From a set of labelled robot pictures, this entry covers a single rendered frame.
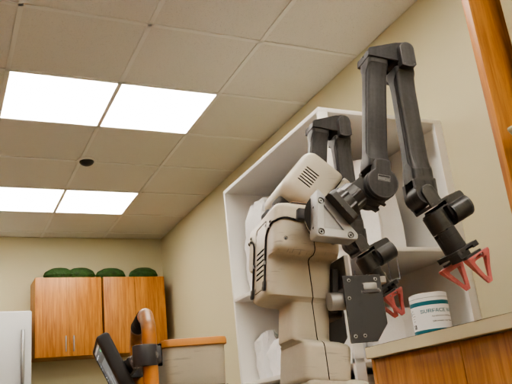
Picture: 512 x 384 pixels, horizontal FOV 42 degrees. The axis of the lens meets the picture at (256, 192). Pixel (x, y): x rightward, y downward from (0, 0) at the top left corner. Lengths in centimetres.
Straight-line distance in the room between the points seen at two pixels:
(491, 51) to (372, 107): 81
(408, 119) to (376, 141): 12
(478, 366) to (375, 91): 86
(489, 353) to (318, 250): 66
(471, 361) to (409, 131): 74
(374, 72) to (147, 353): 88
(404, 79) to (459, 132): 143
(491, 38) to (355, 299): 117
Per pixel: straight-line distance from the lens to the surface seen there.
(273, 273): 164
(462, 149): 317
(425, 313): 238
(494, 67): 240
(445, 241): 167
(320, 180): 172
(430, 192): 166
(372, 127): 168
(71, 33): 354
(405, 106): 175
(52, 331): 641
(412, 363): 231
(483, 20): 248
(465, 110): 318
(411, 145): 171
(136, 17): 341
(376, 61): 176
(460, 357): 214
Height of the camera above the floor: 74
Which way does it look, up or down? 19 degrees up
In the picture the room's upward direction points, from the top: 6 degrees counter-clockwise
